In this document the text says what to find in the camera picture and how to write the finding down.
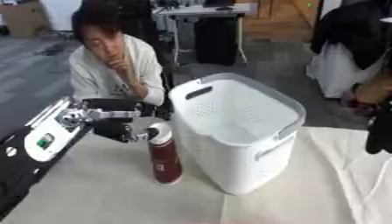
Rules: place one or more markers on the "white desk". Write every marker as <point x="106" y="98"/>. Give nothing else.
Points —
<point x="204" y="17"/>

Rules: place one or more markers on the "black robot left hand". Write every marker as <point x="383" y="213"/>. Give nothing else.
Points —
<point x="109" y="122"/>

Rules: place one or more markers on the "white plastic basket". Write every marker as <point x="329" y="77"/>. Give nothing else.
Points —
<point x="240" y="128"/>

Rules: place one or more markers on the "red bottle with white cap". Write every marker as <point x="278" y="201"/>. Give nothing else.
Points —
<point x="164" y="157"/>

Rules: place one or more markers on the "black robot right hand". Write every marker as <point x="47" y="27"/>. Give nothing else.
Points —
<point x="380" y="131"/>

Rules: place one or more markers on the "person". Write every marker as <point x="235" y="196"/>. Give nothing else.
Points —
<point x="115" y="67"/>
<point x="352" y="49"/>

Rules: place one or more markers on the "cardboard box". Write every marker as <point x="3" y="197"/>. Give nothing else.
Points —
<point x="23" y="17"/>

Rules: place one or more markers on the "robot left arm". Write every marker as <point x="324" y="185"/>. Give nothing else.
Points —
<point x="46" y="140"/>

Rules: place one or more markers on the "black cabinet under desk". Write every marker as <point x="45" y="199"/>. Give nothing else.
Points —
<point x="217" y="40"/>

